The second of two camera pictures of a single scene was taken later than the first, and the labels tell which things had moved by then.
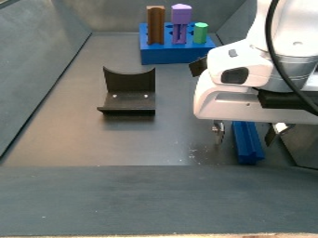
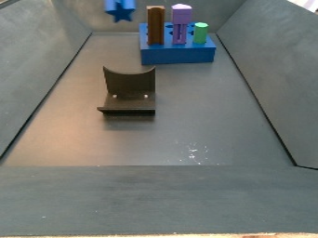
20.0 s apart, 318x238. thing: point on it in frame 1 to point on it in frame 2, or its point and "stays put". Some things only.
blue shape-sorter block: x=167 y=53 stays put
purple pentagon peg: x=181 y=17 stays put
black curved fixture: x=131 y=93 stays put
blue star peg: x=248 y=142 to x=120 y=8
